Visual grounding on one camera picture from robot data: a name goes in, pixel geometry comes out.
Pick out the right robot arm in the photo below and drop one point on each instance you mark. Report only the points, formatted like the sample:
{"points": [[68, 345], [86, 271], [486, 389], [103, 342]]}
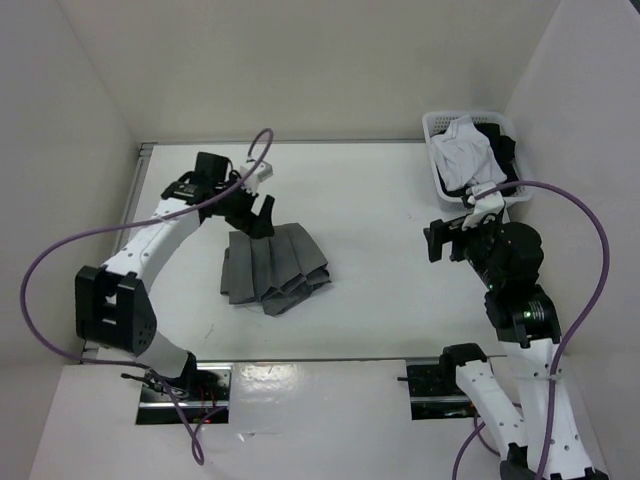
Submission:
{"points": [[537, 437]]}

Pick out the black skirt in basket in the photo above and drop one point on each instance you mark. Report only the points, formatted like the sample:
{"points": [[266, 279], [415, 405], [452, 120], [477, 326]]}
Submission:
{"points": [[503, 148]]}

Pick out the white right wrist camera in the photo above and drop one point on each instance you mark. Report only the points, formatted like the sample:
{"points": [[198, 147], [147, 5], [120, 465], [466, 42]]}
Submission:
{"points": [[488, 206]]}

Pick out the aluminium table edge rail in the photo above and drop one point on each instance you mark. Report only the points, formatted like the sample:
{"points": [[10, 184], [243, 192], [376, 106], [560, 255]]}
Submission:
{"points": [[141, 167]]}

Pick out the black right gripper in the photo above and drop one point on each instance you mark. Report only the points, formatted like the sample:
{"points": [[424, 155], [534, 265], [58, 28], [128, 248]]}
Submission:
{"points": [[440, 230]]}

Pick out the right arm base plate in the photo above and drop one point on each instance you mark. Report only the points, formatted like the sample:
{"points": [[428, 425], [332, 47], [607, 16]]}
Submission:
{"points": [[431, 395]]}

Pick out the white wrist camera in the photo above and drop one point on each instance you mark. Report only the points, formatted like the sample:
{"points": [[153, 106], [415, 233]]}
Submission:
{"points": [[263, 172], [488, 206]]}

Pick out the grey pleated skirt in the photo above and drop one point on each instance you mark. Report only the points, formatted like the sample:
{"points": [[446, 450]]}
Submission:
{"points": [[277, 273]]}

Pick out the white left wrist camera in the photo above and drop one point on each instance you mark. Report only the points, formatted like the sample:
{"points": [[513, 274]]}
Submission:
{"points": [[263, 172]]}

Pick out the white plastic laundry basket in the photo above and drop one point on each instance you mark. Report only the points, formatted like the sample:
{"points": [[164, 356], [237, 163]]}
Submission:
{"points": [[438, 121]]}

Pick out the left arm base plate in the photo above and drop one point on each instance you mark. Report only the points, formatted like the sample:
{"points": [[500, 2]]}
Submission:
{"points": [[208, 400]]}

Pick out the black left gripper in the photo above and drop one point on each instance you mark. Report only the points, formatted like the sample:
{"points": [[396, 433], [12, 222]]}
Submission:
{"points": [[255, 226]]}

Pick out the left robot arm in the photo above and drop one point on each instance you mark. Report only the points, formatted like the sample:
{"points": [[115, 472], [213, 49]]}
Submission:
{"points": [[112, 304]]}

